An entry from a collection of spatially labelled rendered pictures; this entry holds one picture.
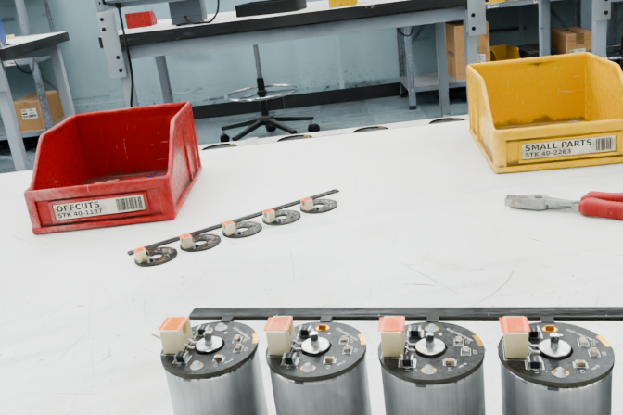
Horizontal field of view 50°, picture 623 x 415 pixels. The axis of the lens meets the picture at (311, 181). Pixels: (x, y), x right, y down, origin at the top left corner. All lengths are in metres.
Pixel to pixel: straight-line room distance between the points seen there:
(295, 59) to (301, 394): 4.45
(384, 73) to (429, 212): 4.22
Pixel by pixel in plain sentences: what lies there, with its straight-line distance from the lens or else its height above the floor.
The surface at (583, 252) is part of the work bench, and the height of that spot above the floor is 0.75.
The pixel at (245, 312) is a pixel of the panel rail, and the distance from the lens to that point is 0.19.
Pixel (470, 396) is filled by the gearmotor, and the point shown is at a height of 0.80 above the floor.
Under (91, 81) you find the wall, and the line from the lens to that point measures 4.84.
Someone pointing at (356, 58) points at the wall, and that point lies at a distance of 4.60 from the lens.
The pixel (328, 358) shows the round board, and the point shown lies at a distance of 0.16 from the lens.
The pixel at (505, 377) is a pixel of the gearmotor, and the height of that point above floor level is 0.81.
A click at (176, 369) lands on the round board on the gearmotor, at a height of 0.81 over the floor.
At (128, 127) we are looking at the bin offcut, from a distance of 0.57.
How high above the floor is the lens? 0.90
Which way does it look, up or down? 18 degrees down
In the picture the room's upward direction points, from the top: 7 degrees counter-clockwise
